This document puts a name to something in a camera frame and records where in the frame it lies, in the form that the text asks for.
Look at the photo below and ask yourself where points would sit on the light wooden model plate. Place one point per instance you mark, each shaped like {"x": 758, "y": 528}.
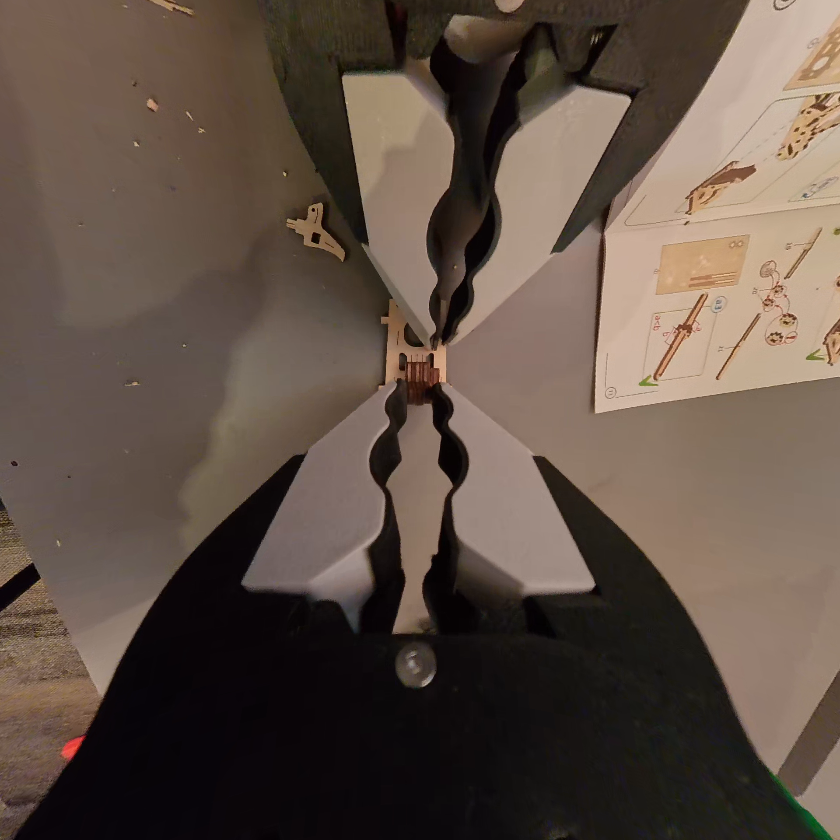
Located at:
{"x": 395, "y": 358}

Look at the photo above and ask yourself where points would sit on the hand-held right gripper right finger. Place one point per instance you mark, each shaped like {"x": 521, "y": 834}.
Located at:
{"x": 512, "y": 525}

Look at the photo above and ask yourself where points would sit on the paper instruction booklet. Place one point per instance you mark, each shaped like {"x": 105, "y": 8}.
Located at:
{"x": 715, "y": 262}

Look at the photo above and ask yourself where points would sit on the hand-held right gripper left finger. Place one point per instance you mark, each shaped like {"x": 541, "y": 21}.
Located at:
{"x": 315, "y": 525}

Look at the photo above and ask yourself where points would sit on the scattered wood chips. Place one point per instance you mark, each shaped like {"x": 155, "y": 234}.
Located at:
{"x": 152, "y": 103}

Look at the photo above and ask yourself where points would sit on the dark brown wooden gear stack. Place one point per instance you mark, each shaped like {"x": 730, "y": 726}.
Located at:
{"x": 420, "y": 380}

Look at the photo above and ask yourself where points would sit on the black chair leg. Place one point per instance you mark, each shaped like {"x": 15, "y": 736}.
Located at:
{"x": 16, "y": 587}

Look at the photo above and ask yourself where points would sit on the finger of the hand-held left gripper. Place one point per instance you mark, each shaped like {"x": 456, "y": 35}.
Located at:
{"x": 558, "y": 170}
{"x": 394, "y": 184}

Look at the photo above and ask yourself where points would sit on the red object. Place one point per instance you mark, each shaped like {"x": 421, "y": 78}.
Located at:
{"x": 73, "y": 748}

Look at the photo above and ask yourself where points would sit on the small hooked wooden part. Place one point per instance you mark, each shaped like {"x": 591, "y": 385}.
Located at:
{"x": 316, "y": 231}

